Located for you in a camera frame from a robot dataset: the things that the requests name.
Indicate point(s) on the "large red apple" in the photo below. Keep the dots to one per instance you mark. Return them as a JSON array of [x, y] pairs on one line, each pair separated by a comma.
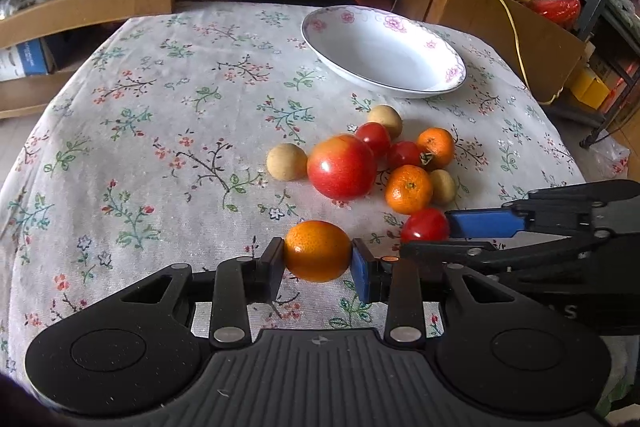
[[342, 167]]

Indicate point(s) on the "red plastic bag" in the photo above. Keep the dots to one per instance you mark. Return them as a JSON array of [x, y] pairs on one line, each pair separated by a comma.
[[561, 12]]

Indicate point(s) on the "beige longan fruit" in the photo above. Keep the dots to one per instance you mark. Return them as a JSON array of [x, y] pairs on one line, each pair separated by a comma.
[[287, 162], [389, 118], [444, 187]]

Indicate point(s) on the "yellow box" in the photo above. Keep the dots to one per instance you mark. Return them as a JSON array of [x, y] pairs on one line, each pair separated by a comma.
[[588, 88]]

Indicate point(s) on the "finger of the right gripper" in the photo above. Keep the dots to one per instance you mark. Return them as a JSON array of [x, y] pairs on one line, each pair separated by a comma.
[[470, 254], [570, 210]]

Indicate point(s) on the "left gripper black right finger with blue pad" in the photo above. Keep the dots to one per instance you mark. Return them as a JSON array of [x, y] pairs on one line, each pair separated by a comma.
[[395, 282]]

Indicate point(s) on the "floral white tablecloth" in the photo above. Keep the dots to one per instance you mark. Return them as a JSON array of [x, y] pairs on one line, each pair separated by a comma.
[[155, 151]]

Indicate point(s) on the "orange mandarin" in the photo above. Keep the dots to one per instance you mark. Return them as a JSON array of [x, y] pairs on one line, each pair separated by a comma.
[[438, 144], [317, 251], [408, 190]]

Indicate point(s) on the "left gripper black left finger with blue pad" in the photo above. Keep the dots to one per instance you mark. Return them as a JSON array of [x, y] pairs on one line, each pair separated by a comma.
[[238, 283]]

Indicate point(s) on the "red cherry tomato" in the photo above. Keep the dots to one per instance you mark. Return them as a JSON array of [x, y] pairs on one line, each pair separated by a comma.
[[404, 153], [376, 137], [425, 225]]

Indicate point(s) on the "white floral ceramic plate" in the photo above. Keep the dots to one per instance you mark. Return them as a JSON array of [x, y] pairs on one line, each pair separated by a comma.
[[383, 52]]

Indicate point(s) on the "blue white box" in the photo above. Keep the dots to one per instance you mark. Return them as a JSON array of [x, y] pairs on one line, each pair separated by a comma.
[[30, 58]]

